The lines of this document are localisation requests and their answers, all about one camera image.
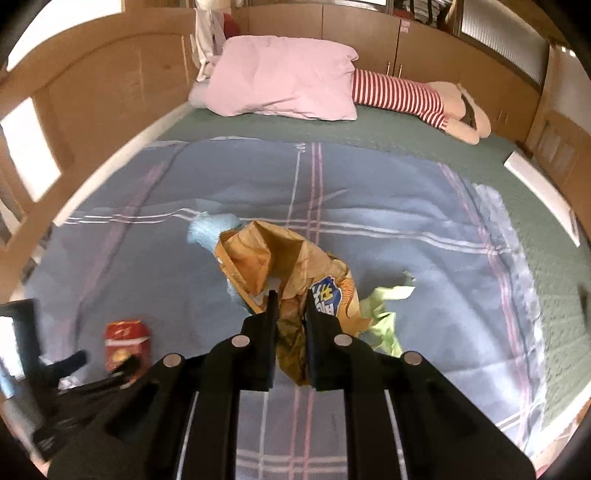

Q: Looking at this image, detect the white slatted blind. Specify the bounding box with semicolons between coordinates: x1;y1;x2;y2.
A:
462;7;548;84

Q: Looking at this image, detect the white hanging cloth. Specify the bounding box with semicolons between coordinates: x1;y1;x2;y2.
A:
193;0;228;80

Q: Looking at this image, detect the light green crumpled wrapper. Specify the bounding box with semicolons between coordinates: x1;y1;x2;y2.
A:
358;271;416;356

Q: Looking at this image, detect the wooden bed headboard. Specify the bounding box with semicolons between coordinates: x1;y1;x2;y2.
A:
0;4;250;296

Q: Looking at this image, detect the small red carton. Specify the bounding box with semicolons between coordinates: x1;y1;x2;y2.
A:
104;318;152;384

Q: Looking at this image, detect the pink pillow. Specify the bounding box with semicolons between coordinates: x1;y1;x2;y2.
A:
191;36;360;121

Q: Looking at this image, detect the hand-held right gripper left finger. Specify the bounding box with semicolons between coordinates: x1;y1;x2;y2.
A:
48;290;280;480

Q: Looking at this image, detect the white flat strip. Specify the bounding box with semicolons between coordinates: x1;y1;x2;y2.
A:
503;152;581;247

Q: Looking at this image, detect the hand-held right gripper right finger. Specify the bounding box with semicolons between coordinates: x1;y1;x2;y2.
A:
305;290;537;480

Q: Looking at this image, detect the green bed sheet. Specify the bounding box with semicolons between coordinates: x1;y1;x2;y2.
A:
159;104;591;444

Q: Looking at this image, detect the blue striped blanket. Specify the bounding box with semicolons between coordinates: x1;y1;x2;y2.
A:
23;136;548;480

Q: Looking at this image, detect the blue face mask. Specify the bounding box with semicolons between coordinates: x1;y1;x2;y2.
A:
186;213;252;308

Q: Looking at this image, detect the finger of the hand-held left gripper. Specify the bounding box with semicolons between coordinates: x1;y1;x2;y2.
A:
42;350;89;377

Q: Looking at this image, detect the yellow snack bag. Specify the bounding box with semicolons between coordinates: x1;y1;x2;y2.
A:
215;220;361;386

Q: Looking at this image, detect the red striped plush doll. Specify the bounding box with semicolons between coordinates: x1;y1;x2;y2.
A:
351;69;492;146

